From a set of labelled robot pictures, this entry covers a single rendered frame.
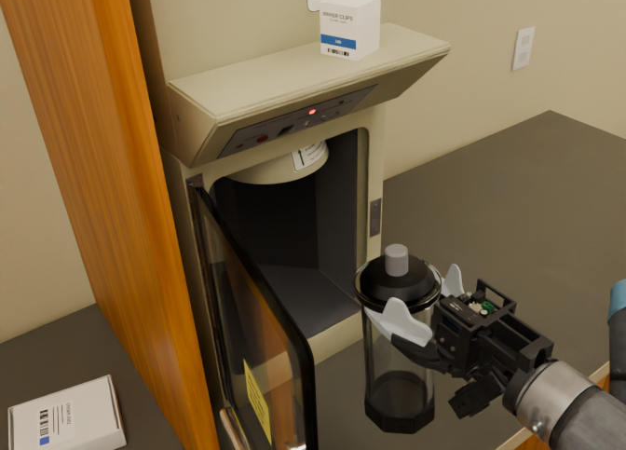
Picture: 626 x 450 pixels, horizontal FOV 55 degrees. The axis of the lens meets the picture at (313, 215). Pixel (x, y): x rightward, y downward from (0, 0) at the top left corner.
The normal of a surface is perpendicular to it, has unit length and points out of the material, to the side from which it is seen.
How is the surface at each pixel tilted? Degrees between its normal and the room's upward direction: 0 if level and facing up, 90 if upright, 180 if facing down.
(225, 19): 90
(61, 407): 0
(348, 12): 90
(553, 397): 38
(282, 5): 90
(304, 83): 0
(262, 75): 0
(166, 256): 90
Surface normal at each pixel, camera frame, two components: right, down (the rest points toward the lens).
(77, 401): -0.04, -0.82
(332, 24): -0.59, 0.48
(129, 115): 0.58, 0.44
